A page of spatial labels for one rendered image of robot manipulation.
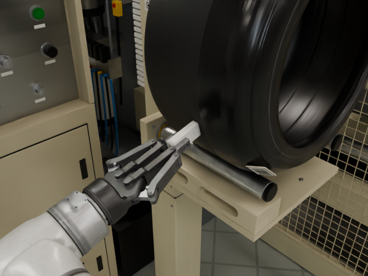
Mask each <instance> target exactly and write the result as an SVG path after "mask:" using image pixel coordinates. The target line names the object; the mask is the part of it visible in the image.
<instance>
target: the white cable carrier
mask: <svg viewBox="0 0 368 276"><path fill-rule="evenodd" d="M132 1H135V2H137V3H135V2H132V4H133V7H134V8H133V13H134V14H133V19H134V20H135V21H134V25H136V26H134V31H136V32H134V36H135V37H136V38H135V42H136V44H135V47H136V48H138V49H135V51H136V53H137V54H136V58H137V60H136V64H138V65H136V69H138V70H137V74H139V75H137V79H139V80H138V81H137V83H138V84H139V85H141V86H143V87H145V83H144V73H143V54H142V36H141V18H140V0H132Z"/></svg>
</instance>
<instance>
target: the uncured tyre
mask: <svg viewBox="0 0 368 276"><path fill-rule="evenodd" d="M144 53H145V68H146V75H147V80H148V85H149V88H150V91H151V94H152V97H153V99H154V101H155V103H156V105H157V107H158V109H159V111H160V113H161V114H162V115H163V117H164V118H165V119H166V120H167V121H168V123H169V124H170V125H171V126H172V127H173V128H174V129H175V130H176V131H177V132H179V131H180V130H181V129H183V128H184V127H185V126H186V125H188V124H189V123H190V122H191V121H195V122H197V123H198V124H199V128H200V136H198V137H197V138H196V139H195V140H194V141H193V142H194V143H195V144H197V145H199V146H200V147H202V148H204V149H206V150H208V151H209V152H211V153H213V154H215V155H217V156H218V157H220V158H222V159H224V160H225V161H227V162H229V163H231V164H233V165H234V166H236V167H238V168H240V169H242V170H245V171H249V172H252V173H254V172H253V171H251V170H250V169H248V168H247V167H246V165H247V166H261V167H266V168H267V169H269V170H270V171H271V172H273V173H274V174H276V173H279V172H281V171H284V170H287V169H291V168H294V167H296V166H299V165H301V164H303V163H305V162H307V161H309V160H310V159H312V158H313V157H314V156H316V155H317V154H318V153H319V152H320V151H321V150H322V149H323V148H324V147H325V146H326V145H327V144H328V143H329V142H330V141H331V140H332V139H333V138H334V136H335V135H336V134H337V133H338V131H339V130H340V129H341V127H342V126H343V125H344V123H345V122H346V120H347V119H348V117H349V116H350V114H351V112H352V111H353V110H354V107H355V106H356V104H357V103H358V101H359V99H360V97H361V95H362V93H363V91H364V89H365V87H366V85H367V83H368V0H150V3H149V7H148V13H147V19H146V27H145V42H144Z"/></svg>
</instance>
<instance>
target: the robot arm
mask: <svg viewBox="0 0 368 276"><path fill-rule="evenodd" d="M198 136H200V128H199V124H198V123H197V122H195V121H191V122H190V123H189V124H188V125H186V126H185V127H184V128H183V129H181V130H180V131H179V132H178V133H177V132H176V133H173V134H172V135H171V136H169V137H168V138H167V139H166V140H165V138H163V137H161V138H159V140H160V142H159V141H157V140H156V139H151V140H149V141H147V142H145V143H143V144H142V145H140V146H138V147H136V148H134V149H132V150H131V151H129V152H127V153H125V154H123V155H121V156H119V157H117V158H113V159H109V160H107V161H106V165H107V167H108V173H107V174H106V175H105V176H104V178H97V179H96V180H94V181H93V182H92V183H90V184H89V185H87V186H86V187H85V188H84V189H83V191H82V193H81V192H79V191H73V192H71V193H70V194H69V195H67V196H66V197H65V198H63V199H62V200H60V201H59V202H58V203H57V204H55V205H54V206H52V207H50V208H49V210H47V211H46V212H44V213H43V214H41V215H39V216H37V217H35V218H33V219H30V220H28V221H26V222H24V223H23V224H21V225H19V226H18V227H16V228H15V229H13V230H12V231H11V232H9V233H8V234H7V235H5V236H4V237H3V238H2V239H0V276H92V275H91V274H90V273H89V272H88V271H87V269H86V268H85V267H84V265H83V264H82V262H81V260H80V259H81V258H82V257H83V256H84V255H85V254H87V253H88V252H89V251H90V250H91V249H92V248H93V247H94V246H95V245H97V244H98V243H99V242H100V241H102V240H103V239H104V238H105V237H106V236H107V235H108V234H109V232H110V230H109V227H108V225H109V226H112V225H114V224H115V223H116V222H117V221H118V220H119V219H121V218H122V217H123V216H124V215H125V214H126V213H127V211H128V209H129V208H130V207H131V206H132V205H135V204H137V203H139V202H140V201H141V200H146V201H150V203H151V204H152V205H154V204H156V203H157V201H158V198H159V195H160V193H161V192H162V190H163V189H164V188H165V186H166V185H167V184H168V183H169V181H170V180H171V179H172V178H173V176H174V175H175V174H176V173H177V171H178V170H179V168H180V167H181V166H182V160H181V157H180V154H181V153H182V152H184V151H185V150H186V149H187V148H189V147H190V145H191V142H193V141H194V140H195V139H196V138H197V137H198ZM151 147H152V148H151Z"/></svg>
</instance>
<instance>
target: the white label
mask: <svg viewBox="0 0 368 276"><path fill-rule="evenodd" d="M246 167H247V168H248V169H250V170H251V171H253V172H255V173H256V174H258V175H270V176H276V174H274V173H273V172H271V171H270V170H269V169H267V168H266V167H261V166H247V165H246Z"/></svg>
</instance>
